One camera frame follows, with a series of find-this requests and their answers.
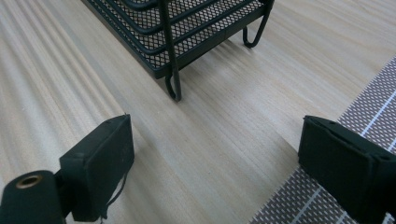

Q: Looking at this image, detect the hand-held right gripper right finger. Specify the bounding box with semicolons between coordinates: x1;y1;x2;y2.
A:
297;115;396;224

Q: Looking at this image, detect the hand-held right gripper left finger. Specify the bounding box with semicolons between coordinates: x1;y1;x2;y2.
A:
59;113;135;223

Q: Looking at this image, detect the brown woven placemat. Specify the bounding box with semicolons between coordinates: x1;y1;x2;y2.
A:
248;55;396;224

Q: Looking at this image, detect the black metal mesh rack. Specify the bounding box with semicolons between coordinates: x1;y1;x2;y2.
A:
81;0;276;103

